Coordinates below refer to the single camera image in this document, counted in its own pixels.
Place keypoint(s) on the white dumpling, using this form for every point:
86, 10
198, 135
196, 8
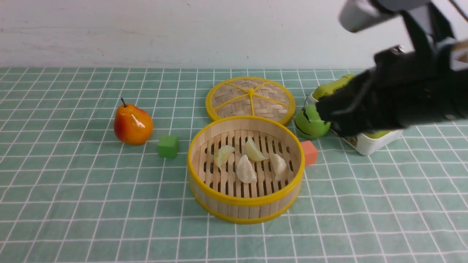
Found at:
245, 171
279, 167

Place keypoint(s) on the green toy apple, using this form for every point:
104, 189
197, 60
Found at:
308, 122

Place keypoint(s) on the green lidded white box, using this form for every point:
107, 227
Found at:
364, 143

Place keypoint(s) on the pale dumpling bottom edge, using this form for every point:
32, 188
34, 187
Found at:
222, 155

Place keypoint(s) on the green checkered tablecloth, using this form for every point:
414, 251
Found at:
72, 192

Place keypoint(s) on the orange foam block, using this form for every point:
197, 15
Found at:
310, 153

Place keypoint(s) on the woven bamboo steamer lid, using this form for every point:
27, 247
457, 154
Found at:
254, 96

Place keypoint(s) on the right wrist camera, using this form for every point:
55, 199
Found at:
359, 15

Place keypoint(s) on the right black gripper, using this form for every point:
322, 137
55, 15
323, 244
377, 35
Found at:
402, 90

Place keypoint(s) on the green wooden cube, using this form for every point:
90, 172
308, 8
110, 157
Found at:
168, 146

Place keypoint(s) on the bamboo steamer tray yellow rim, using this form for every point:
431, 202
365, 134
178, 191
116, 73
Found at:
221, 193

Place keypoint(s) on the pale green dumpling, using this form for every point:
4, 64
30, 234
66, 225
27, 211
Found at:
253, 152

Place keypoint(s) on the orange red toy pear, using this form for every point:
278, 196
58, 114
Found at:
132, 125

